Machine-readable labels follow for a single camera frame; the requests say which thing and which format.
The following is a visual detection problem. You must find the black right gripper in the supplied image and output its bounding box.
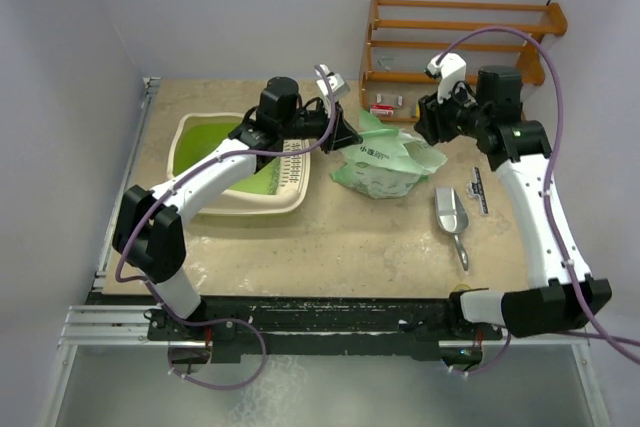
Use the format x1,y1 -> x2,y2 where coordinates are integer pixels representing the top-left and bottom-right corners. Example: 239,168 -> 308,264
414,77 -> 490,147

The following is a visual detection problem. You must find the green cat litter bag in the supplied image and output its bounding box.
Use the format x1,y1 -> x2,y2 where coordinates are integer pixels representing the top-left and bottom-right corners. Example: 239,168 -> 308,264
331,111 -> 447,199

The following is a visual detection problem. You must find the black white bag sealing strip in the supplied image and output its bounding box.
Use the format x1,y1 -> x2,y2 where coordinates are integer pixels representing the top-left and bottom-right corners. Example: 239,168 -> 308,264
467,167 -> 489,216

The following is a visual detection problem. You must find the silver metal scoop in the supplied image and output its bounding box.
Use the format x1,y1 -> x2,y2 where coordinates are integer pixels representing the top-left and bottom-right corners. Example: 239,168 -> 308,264
435,187 -> 469,272

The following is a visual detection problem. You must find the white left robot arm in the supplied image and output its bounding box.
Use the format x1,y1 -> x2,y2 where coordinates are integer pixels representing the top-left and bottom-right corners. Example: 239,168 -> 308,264
112,65 -> 362,339

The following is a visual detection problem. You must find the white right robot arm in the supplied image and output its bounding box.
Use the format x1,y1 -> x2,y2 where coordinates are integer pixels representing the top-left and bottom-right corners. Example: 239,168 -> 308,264
414,60 -> 612,338

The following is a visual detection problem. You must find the red white small box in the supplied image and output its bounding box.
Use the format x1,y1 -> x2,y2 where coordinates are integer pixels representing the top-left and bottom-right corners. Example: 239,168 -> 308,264
369,104 -> 395,117

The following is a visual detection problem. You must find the beige green litter box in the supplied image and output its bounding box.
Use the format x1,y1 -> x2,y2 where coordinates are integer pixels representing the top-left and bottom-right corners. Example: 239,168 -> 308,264
166,112 -> 311,216

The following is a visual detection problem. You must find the wooden shelf rack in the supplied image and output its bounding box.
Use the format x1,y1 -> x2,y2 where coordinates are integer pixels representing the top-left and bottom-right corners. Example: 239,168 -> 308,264
358,0 -> 569,128

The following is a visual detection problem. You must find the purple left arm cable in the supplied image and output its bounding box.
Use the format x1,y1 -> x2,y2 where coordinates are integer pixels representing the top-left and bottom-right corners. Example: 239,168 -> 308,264
114,64 -> 337,391

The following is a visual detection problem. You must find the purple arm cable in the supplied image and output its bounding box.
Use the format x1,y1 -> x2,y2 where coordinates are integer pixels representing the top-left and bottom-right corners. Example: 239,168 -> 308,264
114,64 -> 337,391
439,26 -> 640,378

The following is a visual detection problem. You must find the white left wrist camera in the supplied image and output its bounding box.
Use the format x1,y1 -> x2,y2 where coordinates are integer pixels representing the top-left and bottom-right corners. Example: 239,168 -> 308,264
315,64 -> 350,116

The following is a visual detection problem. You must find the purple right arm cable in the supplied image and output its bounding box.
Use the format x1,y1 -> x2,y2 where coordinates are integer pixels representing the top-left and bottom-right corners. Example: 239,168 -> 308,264
439,26 -> 640,378

